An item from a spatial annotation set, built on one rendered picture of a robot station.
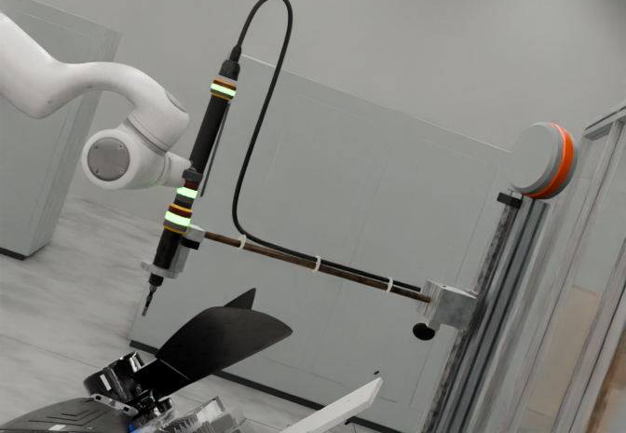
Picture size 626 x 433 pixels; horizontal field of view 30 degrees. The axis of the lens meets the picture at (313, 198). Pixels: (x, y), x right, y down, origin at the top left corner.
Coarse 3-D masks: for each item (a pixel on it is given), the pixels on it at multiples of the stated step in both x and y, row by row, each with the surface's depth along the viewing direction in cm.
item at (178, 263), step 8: (192, 232) 212; (200, 232) 212; (184, 240) 211; (192, 240) 212; (200, 240) 213; (184, 248) 212; (192, 248) 212; (176, 256) 212; (184, 256) 212; (144, 264) 210; (152, 264) 210; (176, 264) 212; (152, 272) 209; (160, 272) 209; (168, 272) 209; (176, 272) 212
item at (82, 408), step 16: (64, 400) 208; (80, 400) 208; (96, 400) 211; (32, 416) 197; (48, 416) 196; (64, 416) 197; (80, 416) 198; (96, 416) 201; (112, 416) 204; (128, 416) 209; (80, 432) 188; (96, 432) 188; (112, 432) 189
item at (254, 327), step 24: (216, 312) 203; (240, 312) 205; (192, 336) 210; (216, 336) 211; (240, 336) 213; (264, 336) 214; (168, 360) 216; (192, 360) 217; (216, 360) 217; (240, 360) 218
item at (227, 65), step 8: (232, 48) 209; (240, 48) 209; (232, 56) 209; (224, 64) 209; (232, 64) 208; (224, 72) 208; (232, 72) 208; (168, 232) 210; (160, 240) 211; (168, 240) 210; (176, 240) 211; (160, 248) 211; (168, 248) 210; (176, 248) 211; (160, 256) 211; (168, 256) 211; (160, 264) 211; (168, 264) 211; (152, 280) 211; (160, 280) 212
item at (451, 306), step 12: (432, 288) 238; (444, 288) 236; (432, 300) 237; (444, 300) 235; (456, 300) 237; (468, 300) 238; (420, 312) 239; (432, 312) 236; (444, 312) 236; (456, 312) 237; (468, 312) 238; (444, 324) 237; (456, 324) 238; (468, 324) 239
